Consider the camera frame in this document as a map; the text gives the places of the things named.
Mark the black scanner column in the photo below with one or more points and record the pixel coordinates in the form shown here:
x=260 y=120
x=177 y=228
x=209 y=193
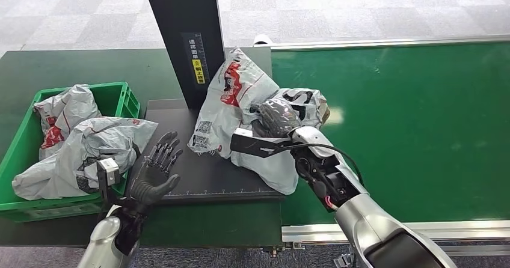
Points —
x=179 y=15

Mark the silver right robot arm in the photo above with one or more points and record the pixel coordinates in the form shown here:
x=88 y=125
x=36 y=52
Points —
x=370 y=226

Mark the aluminium conveyor frame beam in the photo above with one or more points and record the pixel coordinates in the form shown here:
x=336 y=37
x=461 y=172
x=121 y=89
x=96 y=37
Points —
x=478 y=250

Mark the white roller end cap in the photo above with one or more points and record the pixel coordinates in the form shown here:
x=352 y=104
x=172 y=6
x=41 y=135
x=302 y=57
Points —
x=262 y=40

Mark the black yellow column label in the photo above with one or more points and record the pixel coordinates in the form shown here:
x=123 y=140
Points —
x=197 y=63

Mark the green conveyor belt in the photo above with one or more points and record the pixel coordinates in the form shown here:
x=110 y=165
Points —
x=438 y=119

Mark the large grey crumpled mailer bag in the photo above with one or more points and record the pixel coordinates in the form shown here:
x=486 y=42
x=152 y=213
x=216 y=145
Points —
x=79 y=154

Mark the wide aluminium conveyor rail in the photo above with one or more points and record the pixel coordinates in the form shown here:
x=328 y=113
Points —
x=458 y=230

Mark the metal conveyor mounting bracket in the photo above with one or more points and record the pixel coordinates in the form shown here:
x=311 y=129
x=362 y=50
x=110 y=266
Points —
x=281 y=249

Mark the grey red-print mailer bag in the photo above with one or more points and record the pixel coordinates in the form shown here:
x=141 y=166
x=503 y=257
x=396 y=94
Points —
x=67 y=107

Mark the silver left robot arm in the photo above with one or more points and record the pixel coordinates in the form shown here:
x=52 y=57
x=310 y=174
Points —
x=99 y=242

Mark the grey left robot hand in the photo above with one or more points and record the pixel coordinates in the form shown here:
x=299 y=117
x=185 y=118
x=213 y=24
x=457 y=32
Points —
x=151 y=184

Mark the thin aluminium conveyor rail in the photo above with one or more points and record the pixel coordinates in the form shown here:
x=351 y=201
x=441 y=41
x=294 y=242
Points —
x=398 y=42

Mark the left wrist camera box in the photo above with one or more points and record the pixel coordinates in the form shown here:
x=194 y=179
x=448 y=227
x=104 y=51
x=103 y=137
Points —
x=108 y=171

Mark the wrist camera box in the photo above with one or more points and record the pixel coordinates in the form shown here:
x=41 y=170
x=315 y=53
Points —
x=108 y=171
x=255 y=144

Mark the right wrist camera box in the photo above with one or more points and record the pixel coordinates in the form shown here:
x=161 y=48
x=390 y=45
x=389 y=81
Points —
x=255 y=144

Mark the green plastic crate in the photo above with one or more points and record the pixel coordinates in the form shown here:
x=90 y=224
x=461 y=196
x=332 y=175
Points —
x=16 y=166

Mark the grey black-print mailer package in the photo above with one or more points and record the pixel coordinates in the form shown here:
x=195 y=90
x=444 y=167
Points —
x=235 y=107

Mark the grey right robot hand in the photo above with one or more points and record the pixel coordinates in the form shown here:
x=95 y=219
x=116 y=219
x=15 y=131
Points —
x=277 y=117

